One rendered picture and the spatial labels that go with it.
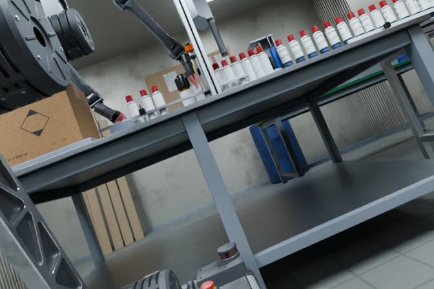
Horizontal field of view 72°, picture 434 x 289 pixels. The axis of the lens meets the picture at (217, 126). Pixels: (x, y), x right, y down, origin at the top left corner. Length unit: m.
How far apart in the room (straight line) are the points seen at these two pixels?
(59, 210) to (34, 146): 3.79
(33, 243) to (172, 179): 4.00
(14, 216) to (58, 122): 0.67
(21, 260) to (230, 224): 0.71
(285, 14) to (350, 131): 2.21
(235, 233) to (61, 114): 0.79
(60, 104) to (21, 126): 0.16
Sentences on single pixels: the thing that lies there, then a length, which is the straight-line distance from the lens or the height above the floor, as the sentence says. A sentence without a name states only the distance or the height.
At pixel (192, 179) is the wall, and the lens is 4.59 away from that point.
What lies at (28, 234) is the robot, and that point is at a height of 0.61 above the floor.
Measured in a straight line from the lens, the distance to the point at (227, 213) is 1.13.
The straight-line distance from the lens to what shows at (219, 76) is 1.60.
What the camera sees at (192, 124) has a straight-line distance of 1.13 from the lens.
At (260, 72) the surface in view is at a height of 0.94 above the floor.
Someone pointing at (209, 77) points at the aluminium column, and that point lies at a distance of 1.44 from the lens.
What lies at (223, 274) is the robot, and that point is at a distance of 1.02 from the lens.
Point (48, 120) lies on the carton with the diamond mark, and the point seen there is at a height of 0.98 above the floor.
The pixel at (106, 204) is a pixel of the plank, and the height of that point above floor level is 0.59.
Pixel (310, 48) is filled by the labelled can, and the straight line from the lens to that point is 1.75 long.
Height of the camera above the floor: 0.61
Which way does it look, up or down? 6 degrees up
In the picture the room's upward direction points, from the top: 22 degrees counter-clockwise
